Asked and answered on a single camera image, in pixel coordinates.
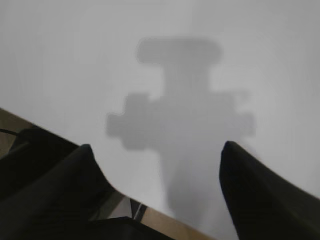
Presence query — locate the dark base under table edge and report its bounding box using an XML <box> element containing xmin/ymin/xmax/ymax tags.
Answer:
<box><xmin>0</xmin><ymin>128</ymin><xmax>165</xmax><ymax>240</ymax></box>

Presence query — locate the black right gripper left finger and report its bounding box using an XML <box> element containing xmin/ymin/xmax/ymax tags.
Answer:
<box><xmin>0</xmin><ymin>144</ymin><xmax>115</xmax><ymax>240</ymax></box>

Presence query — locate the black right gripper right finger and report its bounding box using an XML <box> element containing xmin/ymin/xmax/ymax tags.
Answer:
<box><xmin>219</xmin><ymin>141</ymin><xmax>320</xmax><ymax>240</ymax></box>

